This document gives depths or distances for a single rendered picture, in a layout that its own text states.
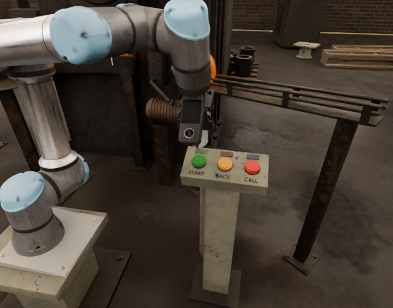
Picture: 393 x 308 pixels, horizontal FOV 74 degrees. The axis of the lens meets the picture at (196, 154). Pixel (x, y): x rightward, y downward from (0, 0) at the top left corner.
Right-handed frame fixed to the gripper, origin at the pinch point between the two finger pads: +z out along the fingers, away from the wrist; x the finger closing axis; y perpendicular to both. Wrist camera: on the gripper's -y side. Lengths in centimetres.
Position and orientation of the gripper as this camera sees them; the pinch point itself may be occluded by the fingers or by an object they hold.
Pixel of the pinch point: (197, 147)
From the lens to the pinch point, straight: 70.2
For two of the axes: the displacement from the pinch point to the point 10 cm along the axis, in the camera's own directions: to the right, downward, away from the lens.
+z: 0.7, 6.1, 7.9
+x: -9.8, -1.1, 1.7
